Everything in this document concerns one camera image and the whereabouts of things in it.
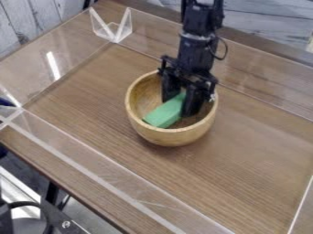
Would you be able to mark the black table leg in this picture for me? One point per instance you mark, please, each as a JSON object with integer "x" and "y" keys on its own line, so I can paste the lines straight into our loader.
{"x": 52, "y": 193}

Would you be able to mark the clear acrylic tray barrier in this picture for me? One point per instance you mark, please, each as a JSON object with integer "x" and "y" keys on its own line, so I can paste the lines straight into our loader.
{"x": 241, "y": 181}

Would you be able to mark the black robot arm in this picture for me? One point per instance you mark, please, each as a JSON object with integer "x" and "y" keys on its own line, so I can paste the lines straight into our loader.
{"x": 201, "y": 19}

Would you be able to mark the brown wooden bowl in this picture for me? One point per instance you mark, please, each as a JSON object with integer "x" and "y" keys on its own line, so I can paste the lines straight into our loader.
{"x": 142, "y": 98}

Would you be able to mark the green rectangular block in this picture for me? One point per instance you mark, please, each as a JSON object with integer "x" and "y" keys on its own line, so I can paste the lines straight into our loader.
{"x": 166, "y": 114}

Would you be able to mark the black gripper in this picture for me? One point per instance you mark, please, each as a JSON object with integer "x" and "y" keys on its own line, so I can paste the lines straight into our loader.
{"x": 188, "y": 71}

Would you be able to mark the blue object at edge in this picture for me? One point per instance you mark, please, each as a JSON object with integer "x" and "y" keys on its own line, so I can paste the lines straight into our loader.
{"x": 7, "y": 109}

